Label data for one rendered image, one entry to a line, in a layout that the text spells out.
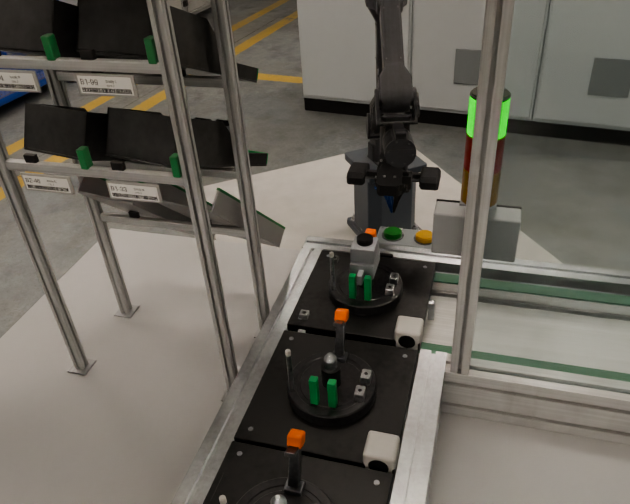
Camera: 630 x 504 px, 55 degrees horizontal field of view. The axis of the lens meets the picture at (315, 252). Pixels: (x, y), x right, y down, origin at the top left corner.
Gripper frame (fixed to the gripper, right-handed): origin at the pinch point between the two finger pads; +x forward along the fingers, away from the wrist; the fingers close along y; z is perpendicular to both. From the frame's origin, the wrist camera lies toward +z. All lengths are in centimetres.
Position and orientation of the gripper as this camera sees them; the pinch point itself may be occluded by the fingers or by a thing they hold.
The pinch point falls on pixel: (393, 197)
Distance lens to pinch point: 128.1
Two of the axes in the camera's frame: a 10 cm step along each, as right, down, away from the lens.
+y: 9.7, 1.0, -2.4
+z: -2.5, 5.7, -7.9
